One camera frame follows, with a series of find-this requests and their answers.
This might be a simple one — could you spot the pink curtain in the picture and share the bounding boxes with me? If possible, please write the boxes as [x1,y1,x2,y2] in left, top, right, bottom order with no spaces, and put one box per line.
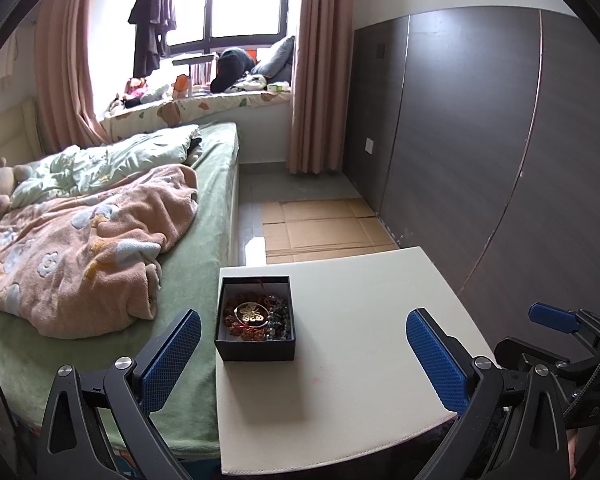
[32,0,112,153]
[286,0,355,176]

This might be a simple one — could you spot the pink floral blanket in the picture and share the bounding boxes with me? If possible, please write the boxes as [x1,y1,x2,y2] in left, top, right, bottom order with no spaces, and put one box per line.
[0,164,201,340]

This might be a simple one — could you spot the bed with green sheet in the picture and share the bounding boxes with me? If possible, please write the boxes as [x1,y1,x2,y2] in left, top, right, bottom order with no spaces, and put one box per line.
[0,120,241,461]

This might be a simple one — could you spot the leaf print window seat cushion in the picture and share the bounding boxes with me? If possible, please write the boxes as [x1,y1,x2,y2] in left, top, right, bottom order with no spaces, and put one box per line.
[102,91,293,136]

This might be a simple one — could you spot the grey pillow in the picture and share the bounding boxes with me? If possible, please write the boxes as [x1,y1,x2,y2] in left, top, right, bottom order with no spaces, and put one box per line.
[250,35,296,86]

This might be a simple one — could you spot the brown seed bead bracelet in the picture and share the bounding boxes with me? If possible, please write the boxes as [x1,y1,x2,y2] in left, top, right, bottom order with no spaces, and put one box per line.
[223,296,268,342]

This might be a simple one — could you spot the small folding table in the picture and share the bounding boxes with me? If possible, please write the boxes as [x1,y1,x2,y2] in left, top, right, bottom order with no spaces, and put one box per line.
[171,52,218,98]

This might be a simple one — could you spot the dark wood wardrobe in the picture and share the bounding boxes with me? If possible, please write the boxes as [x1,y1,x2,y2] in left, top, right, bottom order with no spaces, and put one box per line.
[342,7,600,361]

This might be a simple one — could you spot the dark framed window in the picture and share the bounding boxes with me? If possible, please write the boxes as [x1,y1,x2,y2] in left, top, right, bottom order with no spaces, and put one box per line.
[87,0,291,56]

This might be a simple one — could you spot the white green cloth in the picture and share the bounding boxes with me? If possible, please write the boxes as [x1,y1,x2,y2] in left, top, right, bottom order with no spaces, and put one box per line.
[240,74,292,93]

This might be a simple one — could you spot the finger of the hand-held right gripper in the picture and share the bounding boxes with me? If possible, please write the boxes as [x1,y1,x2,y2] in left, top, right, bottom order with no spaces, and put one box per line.
[528,302,600,347]
[494,337,576,381]

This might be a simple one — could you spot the black jewelry box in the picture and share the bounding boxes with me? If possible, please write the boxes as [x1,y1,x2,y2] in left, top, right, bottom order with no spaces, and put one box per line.
[214,275,297,362]

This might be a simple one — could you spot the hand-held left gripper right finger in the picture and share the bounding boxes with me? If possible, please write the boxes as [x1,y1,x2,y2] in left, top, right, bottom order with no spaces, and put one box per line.
[406,308,576,480]

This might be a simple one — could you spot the black hanging clothes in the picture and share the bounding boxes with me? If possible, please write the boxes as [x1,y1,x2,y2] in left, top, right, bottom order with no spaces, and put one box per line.
[127,0,177,78]

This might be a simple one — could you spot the pink plush toy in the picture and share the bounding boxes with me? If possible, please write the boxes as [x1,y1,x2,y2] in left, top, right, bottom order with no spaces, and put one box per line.
[122,77,153,108]

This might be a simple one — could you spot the light green duvet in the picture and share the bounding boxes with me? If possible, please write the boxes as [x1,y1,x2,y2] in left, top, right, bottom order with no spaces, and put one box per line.
[10,125,203,201]

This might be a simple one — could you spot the black green bead bracelet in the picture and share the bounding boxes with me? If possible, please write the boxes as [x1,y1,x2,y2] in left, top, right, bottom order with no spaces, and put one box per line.
[265,297,292,342]

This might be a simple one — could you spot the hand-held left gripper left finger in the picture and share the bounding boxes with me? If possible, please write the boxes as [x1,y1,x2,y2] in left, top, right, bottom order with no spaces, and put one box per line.
[35,308,202,480]

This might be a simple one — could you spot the gold butterfly ring ornament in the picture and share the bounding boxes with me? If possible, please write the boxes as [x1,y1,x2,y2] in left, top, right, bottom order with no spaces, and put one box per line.
[234,301,268,326]

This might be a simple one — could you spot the black bag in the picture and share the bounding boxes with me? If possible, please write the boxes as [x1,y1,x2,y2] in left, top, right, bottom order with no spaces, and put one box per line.
[210,46,258,94]

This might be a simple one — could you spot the flattened cardboard sheet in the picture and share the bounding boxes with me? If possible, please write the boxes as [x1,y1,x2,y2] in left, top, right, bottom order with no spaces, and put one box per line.
[262,197,398,264]

